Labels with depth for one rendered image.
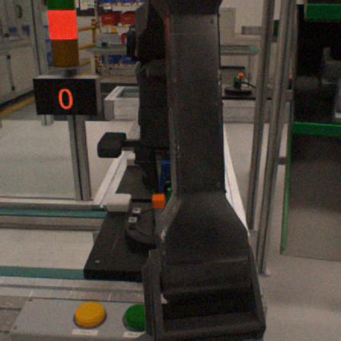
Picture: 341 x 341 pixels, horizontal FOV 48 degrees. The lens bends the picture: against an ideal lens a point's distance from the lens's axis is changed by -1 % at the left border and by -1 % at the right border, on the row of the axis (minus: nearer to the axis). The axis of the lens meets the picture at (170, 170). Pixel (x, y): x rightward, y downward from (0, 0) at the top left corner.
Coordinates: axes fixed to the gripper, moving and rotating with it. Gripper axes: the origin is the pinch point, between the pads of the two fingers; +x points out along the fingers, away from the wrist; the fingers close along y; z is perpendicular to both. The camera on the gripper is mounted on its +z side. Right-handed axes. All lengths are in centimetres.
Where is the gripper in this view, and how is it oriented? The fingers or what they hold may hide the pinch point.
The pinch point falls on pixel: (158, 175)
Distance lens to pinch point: 64.2
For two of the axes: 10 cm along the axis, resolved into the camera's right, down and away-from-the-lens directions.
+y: -10.0, -0.2, 0.5
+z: 0.6, -4.0, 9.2
